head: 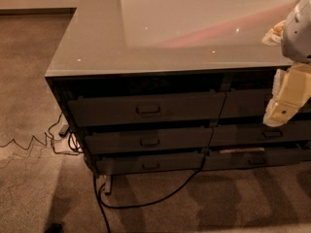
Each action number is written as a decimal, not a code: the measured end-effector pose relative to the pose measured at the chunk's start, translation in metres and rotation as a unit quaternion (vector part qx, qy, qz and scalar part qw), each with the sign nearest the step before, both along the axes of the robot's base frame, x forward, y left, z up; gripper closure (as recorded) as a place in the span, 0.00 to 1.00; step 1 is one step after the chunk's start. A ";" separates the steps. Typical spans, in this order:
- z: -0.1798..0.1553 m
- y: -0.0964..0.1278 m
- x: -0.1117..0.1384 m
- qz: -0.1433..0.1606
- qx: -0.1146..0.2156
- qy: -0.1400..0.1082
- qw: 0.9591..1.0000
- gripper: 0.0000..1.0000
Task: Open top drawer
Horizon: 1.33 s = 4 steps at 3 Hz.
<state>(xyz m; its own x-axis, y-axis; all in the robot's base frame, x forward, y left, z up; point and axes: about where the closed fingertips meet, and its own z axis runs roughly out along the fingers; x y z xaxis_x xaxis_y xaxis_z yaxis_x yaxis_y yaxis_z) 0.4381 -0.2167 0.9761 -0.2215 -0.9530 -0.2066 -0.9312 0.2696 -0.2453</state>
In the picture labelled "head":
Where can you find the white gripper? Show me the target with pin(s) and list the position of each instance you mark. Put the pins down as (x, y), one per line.
(297, 36)

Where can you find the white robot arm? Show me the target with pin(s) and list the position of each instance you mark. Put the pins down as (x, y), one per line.
(296, 38)

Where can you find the grey counter cabinet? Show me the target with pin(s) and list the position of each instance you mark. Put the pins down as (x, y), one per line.
(116, 48)

